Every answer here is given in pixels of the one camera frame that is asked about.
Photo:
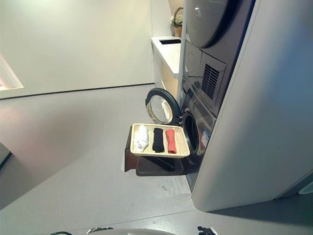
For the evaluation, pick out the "cream wicker basket tray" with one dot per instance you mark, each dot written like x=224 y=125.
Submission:
x=161 y=154

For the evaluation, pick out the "round glass washer door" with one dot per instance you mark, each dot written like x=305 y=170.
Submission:
x=176 y=105

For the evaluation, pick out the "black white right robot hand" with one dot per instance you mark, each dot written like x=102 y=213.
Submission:
x=206 y=230

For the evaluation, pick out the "grey robot torso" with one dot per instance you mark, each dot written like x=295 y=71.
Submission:
x=146 y=232

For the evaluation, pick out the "grey box with black edge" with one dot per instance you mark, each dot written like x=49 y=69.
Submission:
x=4 y=156

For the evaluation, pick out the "dark brown wooden stool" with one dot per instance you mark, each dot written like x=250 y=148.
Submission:
x=159 y=169

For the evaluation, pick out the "blue energy label sticker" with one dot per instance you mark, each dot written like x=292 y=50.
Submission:
x=205 y=138

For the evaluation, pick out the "grey front-load washing machine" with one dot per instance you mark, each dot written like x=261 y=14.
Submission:
x=207 y=122

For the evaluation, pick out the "black rectangular sink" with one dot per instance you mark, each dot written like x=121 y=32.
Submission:
x=170 y=41

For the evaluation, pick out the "black cloth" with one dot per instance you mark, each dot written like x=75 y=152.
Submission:
x=158 y=139

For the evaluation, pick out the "white counter cabinet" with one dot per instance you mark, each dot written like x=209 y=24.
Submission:
x=168 y=56

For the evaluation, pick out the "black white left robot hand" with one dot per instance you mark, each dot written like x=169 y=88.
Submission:
x=100 y=229

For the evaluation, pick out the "potted plant in basket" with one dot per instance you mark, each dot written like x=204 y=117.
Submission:
x=176 y=23

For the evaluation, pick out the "red cloth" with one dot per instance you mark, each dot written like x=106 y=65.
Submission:
x=170 y=140

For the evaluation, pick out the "white cloth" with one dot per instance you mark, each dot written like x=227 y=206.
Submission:
x=141 y=138

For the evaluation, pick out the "light grey appliance cabinet frame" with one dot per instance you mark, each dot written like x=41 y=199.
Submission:
x=256 y=122

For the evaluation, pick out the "grey stacked dryer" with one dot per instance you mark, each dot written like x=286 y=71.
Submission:
x=195 y=24

